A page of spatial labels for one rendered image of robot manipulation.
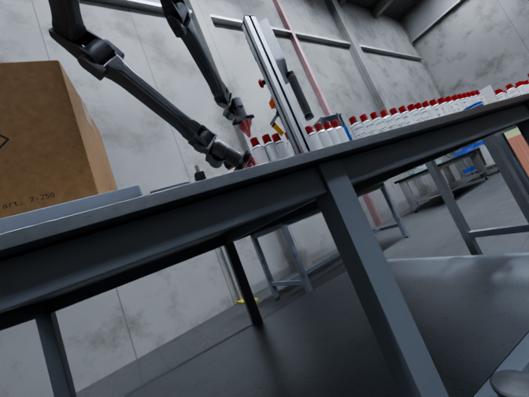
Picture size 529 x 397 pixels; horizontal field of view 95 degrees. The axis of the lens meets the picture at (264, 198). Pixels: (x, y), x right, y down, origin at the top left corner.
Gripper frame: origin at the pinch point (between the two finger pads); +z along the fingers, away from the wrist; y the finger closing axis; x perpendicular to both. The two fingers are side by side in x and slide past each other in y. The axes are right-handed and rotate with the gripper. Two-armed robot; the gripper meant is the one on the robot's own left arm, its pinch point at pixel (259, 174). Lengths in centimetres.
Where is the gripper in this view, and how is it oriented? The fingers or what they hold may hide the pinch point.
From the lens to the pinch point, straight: 94.2
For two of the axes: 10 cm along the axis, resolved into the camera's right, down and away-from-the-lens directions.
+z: 8.4, 5.3, 1.5
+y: -3.3, 2.6, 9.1
